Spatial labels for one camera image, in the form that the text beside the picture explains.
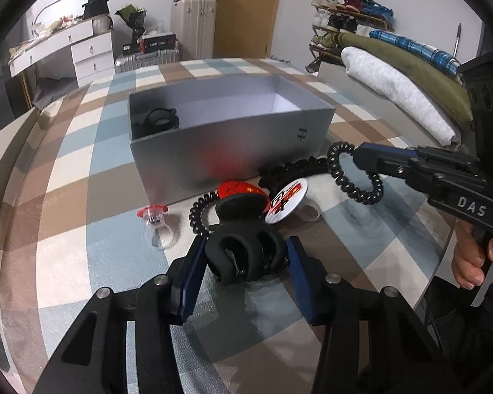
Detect silver suitcase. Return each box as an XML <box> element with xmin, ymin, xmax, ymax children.
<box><xmin>114</xmin><ymin>47</ymin><xmax>180</xmax><ymax>75</ymax></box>

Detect black box with red label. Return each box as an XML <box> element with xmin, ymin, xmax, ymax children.
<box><xmin>141</xmin><ymin>33</ymin><xmax>176</xmax><ymax>53</ymax></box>

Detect black bag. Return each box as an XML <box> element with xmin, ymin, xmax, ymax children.
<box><xmin>82</xmin><ymin>0</ymin><xmax>111</xmax><ymax>19</ymax></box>

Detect wrapped flower bouquet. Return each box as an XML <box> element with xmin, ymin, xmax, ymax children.
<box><xmin>115</xmin><ymin>4</ymin><xmax>149</xmax><ymax>44</ymax></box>

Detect person's right forearm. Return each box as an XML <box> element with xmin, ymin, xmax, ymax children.
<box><xmin>425</xmin><ymin>275</ymin><xmax>493</xmax><ymax>394</ymax></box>

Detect silver cardboard box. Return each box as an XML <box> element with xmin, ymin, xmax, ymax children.
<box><xmin>128</xmin><ymin>75</ymin><xmax>335</xmax><ymax>207</ymax></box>

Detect pile of dresser clutter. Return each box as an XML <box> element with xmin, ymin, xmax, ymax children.
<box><xmin>10</xmin><ymin>15</ymin><xmax>85</xmax><ymax>56</ymax></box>

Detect cream upright suitcase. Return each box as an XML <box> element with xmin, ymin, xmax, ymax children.
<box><xmin>171</xmin><ymin>0</ymin><xmax>218</xmax><ymax>60</ymax></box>

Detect arched dresser mirror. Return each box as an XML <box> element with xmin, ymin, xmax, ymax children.
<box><xmin>31</xmin><ymin>0</ymin><xmax>92</xmax><ymax>37</ymax></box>

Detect wooden shoe rack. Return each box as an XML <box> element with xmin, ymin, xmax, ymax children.
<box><xmin>306</xmin><ymin>0</ymin><xmax>396</xmax><ymax>75</ymax></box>

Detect wooden door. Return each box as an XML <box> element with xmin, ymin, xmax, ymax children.
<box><xmin>214</xmin><ymin>0</ymin><xmax>284</xmax><ymax>59</ymax></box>

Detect large black hair claw clip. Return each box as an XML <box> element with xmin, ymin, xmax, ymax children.
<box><xmin>205</xmin><ymin>195</ymin><xmax>289</xmax><ymax>286</ymax></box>

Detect round printed badge ring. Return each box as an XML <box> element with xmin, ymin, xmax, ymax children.
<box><xmin>265</xmin><ymin>178</ymin><xmax>323</xmax><ymax>223</ymax></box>

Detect small black hair claw clip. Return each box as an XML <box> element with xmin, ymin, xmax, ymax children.
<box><xmin>132</xmin><ymin>107</ymin><xmax>180</xmax><ymax>138</ymax></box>

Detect blue plaid folded blanket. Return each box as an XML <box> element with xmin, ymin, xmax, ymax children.
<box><xmin>370</xmin><ymin>29</ymin><xmax>465</xmax><ymax>77</ymax></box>

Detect dark grey cloth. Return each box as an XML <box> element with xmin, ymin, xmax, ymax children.
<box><xmin>33</xmin><ymin>76</ymin><xmax>80</xmax><ymax>110</ymax></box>

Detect checkered bed sheet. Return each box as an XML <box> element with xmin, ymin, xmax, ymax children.
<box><xmin>0</xmin><ymin>57</ymin><xmax>465</xmax><ymax>394</ymax></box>

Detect white folded blanket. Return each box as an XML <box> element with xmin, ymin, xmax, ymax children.
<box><xmin>340</xmin><ymin>46</ymin><xmax>463</xmax><ymax>145</ymax></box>

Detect red-topped clear plastic ring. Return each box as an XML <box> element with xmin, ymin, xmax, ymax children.
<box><xmin>136</xmin><ymin>204</ymin><xmax>177</xmax><ymax>250</ymax></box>

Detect white bucket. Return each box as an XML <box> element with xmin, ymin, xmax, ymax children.
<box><xmin>92</xmin><ymin>13</ymin><xmax>112</xmax><ymax>33</ymax></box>

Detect red heart plastic ring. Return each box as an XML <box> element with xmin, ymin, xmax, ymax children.
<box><xmin>217</xmin><ymin>181</ymin><xmax>271</xmax><ymax>214</ymax></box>

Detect rows of shoes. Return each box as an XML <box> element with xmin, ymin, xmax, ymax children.
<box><xmin>311</xmin><ymin>0</ymin><xmax>395</xmax><ymax>50</ymax></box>

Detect white drawer dresser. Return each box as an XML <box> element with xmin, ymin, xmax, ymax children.
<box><xmin>8</xmin><ymin>20</ymin><xmax>116</xmax><ymax>88</ymax></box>

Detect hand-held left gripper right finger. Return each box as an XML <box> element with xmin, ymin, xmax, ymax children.
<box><xmin>287</xmin><ymin>236</ymin><xmax>457</xmax><ymax>394</ymax></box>

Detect person's right hand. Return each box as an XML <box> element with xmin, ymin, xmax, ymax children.
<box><xmin>452</xmin><ymin>218</ymin><xmax>493</xmax><ymax>291</ymax></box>

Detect olive folded blanket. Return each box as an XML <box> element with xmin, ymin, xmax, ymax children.
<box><xmin>339</xmin><ymin>33</ymin><xmax>473</xmax><ymax>123</ymax></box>

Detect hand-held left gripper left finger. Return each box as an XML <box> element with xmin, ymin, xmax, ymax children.
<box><xmin>33</xmin><ymin>236</ymin><xmax>208</xmax><ymax>394</ymax></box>

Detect grey bed frame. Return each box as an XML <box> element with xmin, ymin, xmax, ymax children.
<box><xmin>0</xmin><ymin>109</ymin><xmax>39</xmax><ymax>325</ymax></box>

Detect black spiral hair tie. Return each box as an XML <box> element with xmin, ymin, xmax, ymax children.
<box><xmin>326</xmin><ymin>142</ymin><xmax>385</xmax><ymax>206</ymax></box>
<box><xmin>189</xmin><ymin>192</ymin><xmax>223</xmax><ymax>237</ymax></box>

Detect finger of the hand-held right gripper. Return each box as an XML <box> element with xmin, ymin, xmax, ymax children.
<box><xmin>359</xmin><ymin>143</ymin><xmax>477</xmax><ymax>165</ymax></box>
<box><xmin>354</xmin><ymin>151</ymin><xmax>493</xmax><ymax>203</ymax></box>

